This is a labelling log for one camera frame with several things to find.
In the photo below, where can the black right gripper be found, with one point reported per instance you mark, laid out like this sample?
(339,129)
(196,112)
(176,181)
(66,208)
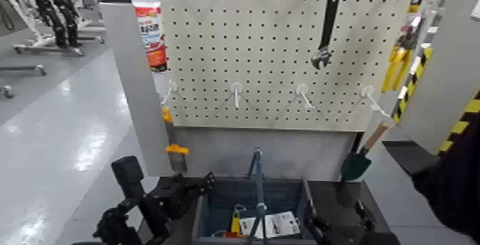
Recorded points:
(347,237)

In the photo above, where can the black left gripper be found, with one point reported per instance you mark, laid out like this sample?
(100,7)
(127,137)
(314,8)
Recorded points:
(174,197)

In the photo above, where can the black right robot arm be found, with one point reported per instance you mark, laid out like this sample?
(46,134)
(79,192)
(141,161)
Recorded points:
(380,239)

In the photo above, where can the yellow tool in crate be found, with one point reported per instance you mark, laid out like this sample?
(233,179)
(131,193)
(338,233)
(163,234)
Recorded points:
(235,222)

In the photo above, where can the red tool in crate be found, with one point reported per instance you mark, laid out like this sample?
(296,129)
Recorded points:
(232,234)

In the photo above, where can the grey tool basket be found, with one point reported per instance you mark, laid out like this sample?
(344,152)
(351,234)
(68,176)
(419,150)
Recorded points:
(225,201)

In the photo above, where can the white packaged item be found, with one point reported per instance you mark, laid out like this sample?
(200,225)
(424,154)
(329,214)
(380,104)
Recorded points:
(281,224)

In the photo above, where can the small orange tool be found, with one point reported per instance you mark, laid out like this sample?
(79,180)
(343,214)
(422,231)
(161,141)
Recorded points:
(167,116)

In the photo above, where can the black left wrist block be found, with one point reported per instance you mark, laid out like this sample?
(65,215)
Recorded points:
(127,175)

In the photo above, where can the grey panel below pegboard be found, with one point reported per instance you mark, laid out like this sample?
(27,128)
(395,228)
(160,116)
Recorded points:
(292,152)

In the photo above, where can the white pegboard hook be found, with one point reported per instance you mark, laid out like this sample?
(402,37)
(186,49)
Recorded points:
(368,92)
(302,89)
(236,89)
(171,87)

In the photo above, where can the black bulky object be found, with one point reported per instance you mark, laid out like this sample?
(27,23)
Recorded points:
(453,194)

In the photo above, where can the narrow grey side panel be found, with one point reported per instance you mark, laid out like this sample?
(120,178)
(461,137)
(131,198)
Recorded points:
(135,89)

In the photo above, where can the beige perforated pegboard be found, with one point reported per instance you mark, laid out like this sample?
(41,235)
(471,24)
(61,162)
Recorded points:
(262,51)

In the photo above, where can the red white tube package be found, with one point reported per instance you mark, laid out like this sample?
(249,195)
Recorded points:
(152,32)

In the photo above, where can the yellow clamp tool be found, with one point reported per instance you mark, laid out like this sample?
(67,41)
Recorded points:
(395,66)

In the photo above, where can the wide grey side panel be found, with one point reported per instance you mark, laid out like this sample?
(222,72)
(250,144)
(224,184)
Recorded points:
(446,59)

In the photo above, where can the packaged tool with yellow card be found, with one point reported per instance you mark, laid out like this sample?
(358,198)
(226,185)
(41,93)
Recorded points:
(410,29)

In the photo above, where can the grey stand leg with caster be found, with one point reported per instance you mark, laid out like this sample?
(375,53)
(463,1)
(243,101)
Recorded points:
(22,68)

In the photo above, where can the black robot on stand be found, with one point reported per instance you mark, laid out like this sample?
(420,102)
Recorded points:
(56,10)

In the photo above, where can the white wheeled stand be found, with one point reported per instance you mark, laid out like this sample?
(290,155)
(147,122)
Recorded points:
(26,32)

